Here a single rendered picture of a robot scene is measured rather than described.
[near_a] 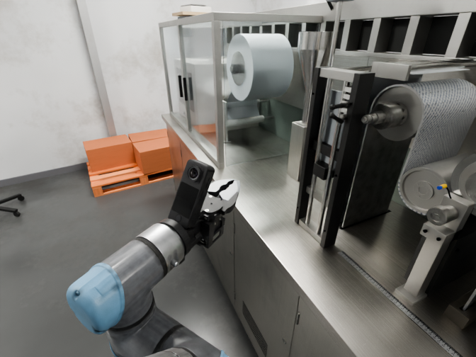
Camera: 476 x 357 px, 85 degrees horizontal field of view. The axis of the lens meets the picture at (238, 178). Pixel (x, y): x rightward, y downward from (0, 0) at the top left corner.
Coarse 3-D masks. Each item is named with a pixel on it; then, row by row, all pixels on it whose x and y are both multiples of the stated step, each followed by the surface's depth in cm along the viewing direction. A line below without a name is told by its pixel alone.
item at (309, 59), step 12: (300, 60) 104; (312, 60) 100; (324, 60) 100; (312, 72) 103; (300, 120) 121; (300, 132) 115; (300, 144) 117; (300, 156) 119; (288, 168) 130; (300, 168) 122
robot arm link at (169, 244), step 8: (160, 224) 42; (144, 232) 40; (152, 232) 40; (160, 232) 40; (168, 232) 40; (176, 232) 42; (152, 240) 38; (160, 240) 39; (168, 240) 39; (176, 240) 40; (160, 248) 38; (168, 248) 39; (176, 248) 40; (184, 248) 42; (168, 256) 39; (176, 256) 40; (168, 264) 39; (176, 264) 39; (168, 272) 40
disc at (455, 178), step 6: (468, 156) 55; (474, 156) 54; (462, 162) 56; (468, 162) 55; (456, 168) 58; (462, 168) 57; (456, 174) 58; (450, 180) 59; (456, 180) 58; (456, 186) 58; (456, 192) 58; (474, 210) 56
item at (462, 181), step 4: (472, 164) 54; (468, 168) 55; (472, 168) 55; (464, 172) 56; (468, 172) 55; (472, 172) 55; (460, 176) 57; (464, 176) 56; (468, 176) 56; (460, 180) 57; (464, 180) 56; (460, 184) 57; (464, 184) 57; (460, 188) 57; (464, 188) 57; (460, 192) 58; (464, 192) 57; (464, 196) 57; (468, 196) 56; (472, 200) 56
